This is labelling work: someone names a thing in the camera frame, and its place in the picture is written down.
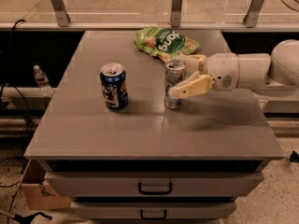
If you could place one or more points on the upper grey drawer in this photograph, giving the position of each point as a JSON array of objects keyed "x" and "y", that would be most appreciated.
[{"x": 119, "y": 184}]

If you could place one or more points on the clear plastic water bottle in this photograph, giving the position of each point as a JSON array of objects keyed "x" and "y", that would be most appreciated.
[{"x": 42, "y": 81}]

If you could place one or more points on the lower grey drawer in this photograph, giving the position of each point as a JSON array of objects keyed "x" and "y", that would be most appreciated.
[{"x": 174, "y": 210}]

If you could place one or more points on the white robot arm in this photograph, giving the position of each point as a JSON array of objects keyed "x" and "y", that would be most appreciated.
[{"x": 274, "y": 74}]

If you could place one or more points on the small black floor object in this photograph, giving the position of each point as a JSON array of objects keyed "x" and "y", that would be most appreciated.
[{"x": 294, "y": 157}]

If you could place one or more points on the black tripod leg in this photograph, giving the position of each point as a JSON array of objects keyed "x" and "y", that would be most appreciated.
[{"x": 24, "y": 220}]

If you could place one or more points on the right metal bracket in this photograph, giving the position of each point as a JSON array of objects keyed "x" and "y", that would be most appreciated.
[{"x": 251, "y": 18}]

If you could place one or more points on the blue pepsi can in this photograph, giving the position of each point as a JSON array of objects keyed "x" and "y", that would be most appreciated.
[{"x": 113, "y": 82}]

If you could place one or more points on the black upper drawer handle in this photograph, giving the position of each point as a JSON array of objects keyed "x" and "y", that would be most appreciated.
[{"x": 151, "y": 189}]

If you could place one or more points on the black drawer handle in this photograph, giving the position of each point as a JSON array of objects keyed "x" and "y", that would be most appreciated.
[
  {"x": 153, "y": 214},
  {"x": 151, "y": 189}
]

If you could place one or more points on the metal bracket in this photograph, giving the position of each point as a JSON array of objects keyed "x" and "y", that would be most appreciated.
[
  {"x": 61, "y": 15},
  {"x": 175, "y": 16},
  {"x": 251, "y": 18}
]

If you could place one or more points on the grey drawer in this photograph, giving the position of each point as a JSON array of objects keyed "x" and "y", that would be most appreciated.
[
  {"x": 174, "y": 210},
  {"x": 119, "y": 184}
]

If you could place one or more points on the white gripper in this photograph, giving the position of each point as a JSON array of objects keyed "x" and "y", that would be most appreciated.
[{"x": 222, "y": 69}]

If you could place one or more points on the grey drawer cabinet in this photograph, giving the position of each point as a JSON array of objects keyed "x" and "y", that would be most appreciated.
[{"x": 220, "y": 132}]

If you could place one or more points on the green chip bag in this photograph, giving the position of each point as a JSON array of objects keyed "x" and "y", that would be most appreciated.
[{"x": 164, "y": 43}]

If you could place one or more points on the middle metal bracket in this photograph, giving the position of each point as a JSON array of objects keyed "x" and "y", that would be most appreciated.
[{"x": 175, "y": 16}]

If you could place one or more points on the black lower drawer handle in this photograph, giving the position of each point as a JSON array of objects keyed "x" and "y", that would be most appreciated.
[{"x": 153, "y": 214}]

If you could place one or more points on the left metal bracket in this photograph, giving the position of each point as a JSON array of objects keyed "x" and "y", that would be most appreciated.
[{"x": 61, "y": 15}]

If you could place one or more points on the silver redbull can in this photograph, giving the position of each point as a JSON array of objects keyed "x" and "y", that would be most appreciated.
[{"x": 175, "y": 71}]

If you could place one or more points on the cardboard box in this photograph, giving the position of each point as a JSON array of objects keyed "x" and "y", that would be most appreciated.
[{"x": 38, "y": 193}]

